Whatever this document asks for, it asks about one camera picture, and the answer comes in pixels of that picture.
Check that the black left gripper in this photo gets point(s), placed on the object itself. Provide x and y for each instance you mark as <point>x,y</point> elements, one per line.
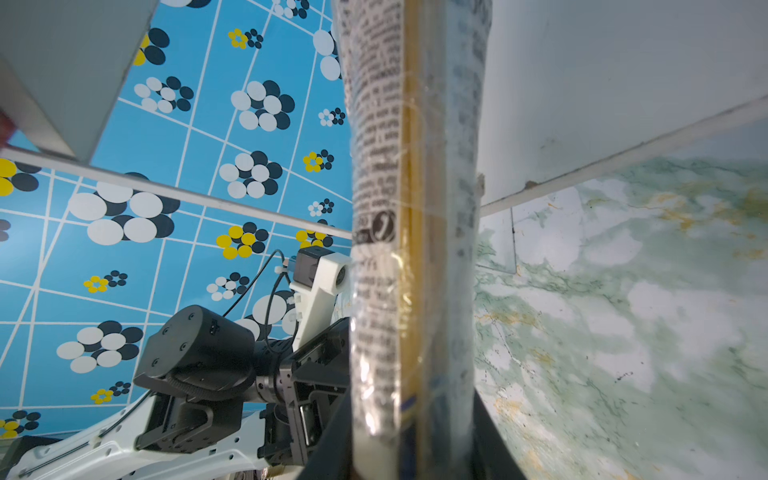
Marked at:
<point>301,391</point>

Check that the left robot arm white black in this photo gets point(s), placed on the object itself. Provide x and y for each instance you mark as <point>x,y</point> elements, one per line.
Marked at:
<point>217,402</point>

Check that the white metal two-tier shelf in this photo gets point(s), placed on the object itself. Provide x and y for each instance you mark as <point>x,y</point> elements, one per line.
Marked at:
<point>573,89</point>

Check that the clear dark spaghetti bag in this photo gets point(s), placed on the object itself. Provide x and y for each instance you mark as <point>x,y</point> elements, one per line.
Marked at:
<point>413,75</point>

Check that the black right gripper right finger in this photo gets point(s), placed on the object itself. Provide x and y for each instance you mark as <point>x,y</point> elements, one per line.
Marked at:
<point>491,459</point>

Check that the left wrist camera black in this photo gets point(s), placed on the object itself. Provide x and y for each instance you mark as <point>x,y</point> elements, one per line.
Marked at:
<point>319,276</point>

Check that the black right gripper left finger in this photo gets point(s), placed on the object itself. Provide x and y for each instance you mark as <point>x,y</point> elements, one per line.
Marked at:
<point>332,459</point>

